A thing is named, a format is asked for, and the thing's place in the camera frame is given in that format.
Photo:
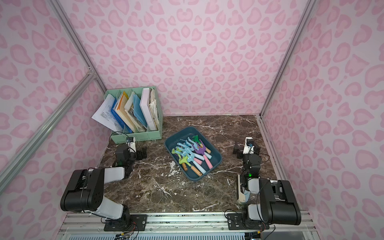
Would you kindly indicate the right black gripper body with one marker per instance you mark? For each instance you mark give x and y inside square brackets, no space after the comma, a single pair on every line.
[240,151]

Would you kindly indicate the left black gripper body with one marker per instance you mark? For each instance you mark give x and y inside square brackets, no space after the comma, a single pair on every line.
[140,153]

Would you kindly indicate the green rake thin wooden handle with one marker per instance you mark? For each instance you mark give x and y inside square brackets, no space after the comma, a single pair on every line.
[200,143]

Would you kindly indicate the teal plastic storage box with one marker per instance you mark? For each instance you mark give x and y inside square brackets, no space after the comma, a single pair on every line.
[171,143]

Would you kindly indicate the purple rake pink handle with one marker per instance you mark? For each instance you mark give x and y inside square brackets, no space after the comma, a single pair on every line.
[197,158]
[207,156]

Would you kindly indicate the blue rake yellow handle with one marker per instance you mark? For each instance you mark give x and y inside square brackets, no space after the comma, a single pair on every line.
[182,160]

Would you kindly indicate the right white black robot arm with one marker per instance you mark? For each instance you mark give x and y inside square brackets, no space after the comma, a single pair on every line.
[265,202]

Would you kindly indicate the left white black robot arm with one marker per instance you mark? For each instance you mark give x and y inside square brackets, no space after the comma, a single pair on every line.
[85,190]

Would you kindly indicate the green file organizer crate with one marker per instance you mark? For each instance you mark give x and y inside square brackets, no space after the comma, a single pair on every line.
[120,138]

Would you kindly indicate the white book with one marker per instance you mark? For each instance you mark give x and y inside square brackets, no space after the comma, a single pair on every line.
[145,107]

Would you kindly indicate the light blue folder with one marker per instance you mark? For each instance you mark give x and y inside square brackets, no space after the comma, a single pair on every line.
[138,111]

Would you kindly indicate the orange beige folder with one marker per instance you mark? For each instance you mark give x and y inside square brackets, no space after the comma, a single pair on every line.
[121,111]

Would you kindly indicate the white printed paper sheet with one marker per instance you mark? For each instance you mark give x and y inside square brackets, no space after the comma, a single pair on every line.
[105,117]

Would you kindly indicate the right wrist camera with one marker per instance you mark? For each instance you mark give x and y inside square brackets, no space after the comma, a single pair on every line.
[251,147]

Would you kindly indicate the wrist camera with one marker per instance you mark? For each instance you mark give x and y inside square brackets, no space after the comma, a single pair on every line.
[130,141]
[251,147]

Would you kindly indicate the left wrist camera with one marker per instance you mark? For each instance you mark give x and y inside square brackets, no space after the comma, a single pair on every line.
[130,141]

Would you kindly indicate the light blue rake white handle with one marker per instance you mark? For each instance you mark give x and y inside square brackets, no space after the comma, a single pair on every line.
[188,143]

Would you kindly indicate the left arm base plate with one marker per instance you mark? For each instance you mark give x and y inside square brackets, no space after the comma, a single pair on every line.
[134,223]

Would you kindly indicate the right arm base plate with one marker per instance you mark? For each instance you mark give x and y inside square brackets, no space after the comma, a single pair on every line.
[240,221]

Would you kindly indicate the aluminium front rail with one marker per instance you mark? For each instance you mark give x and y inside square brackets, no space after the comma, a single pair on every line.
[184,226]

